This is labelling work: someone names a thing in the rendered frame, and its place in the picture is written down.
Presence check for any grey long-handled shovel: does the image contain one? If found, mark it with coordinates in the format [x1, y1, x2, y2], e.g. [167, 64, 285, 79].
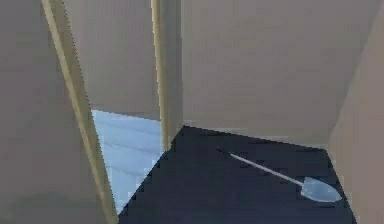
[215, 146, 343, 204]

